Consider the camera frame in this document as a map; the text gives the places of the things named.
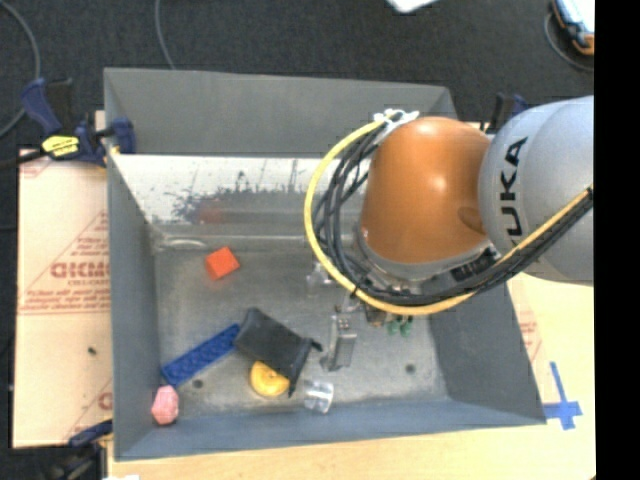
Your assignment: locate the black cup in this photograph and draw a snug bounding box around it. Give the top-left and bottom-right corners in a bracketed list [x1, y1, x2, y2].
[232, 307, 324, 398]

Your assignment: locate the blue flat block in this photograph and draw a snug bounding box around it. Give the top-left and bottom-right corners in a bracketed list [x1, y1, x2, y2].
[160, 323, 242, 388]

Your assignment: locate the orange cube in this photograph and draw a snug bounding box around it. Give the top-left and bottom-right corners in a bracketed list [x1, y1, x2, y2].
[204, 246, 241, 282]

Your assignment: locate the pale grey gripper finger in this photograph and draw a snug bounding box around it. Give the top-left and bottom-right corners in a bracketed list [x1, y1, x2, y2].
[320, 315, 359, 373]
[305, 261, 334, 297]

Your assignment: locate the brown cardboard board red print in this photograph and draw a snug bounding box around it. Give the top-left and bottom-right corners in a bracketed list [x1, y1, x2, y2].
[10, 110, 117, 449]

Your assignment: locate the yellow round toy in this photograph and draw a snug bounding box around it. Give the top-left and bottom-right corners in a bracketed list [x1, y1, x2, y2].
[249, 361, 291, 398]

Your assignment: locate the grey metal bin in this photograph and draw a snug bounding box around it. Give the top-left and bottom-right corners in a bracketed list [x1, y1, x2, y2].
[102, 66, 547, 462]

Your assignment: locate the pink faceted ball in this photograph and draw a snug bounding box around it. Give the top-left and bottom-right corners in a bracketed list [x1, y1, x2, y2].
[151, 385, 180, 426]

